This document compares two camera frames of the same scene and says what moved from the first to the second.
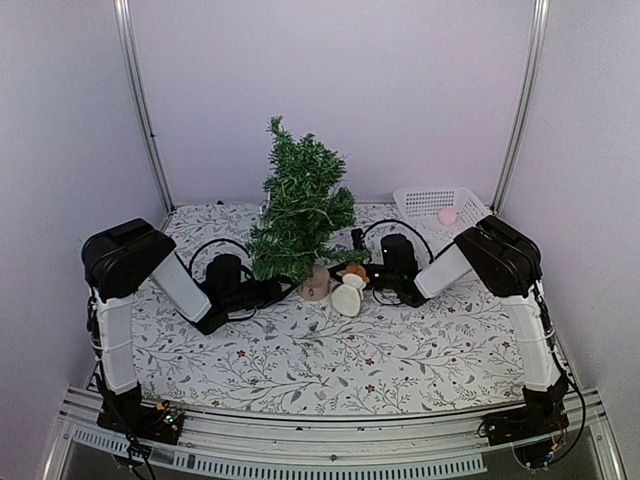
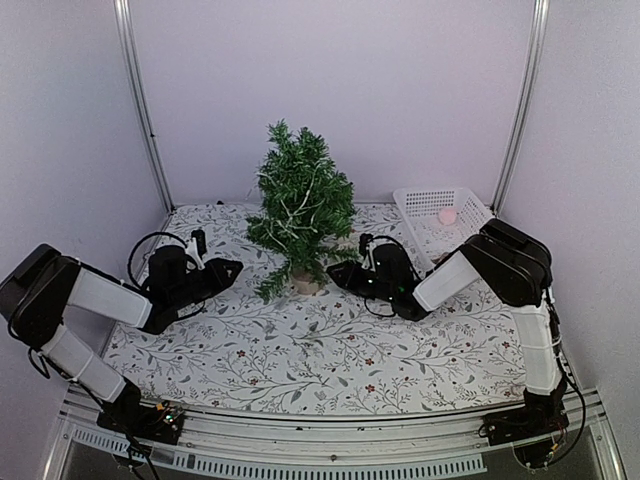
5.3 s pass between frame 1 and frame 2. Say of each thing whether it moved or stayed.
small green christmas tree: moved
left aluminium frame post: stayed
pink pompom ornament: stayed
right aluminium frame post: stayed
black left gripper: moved
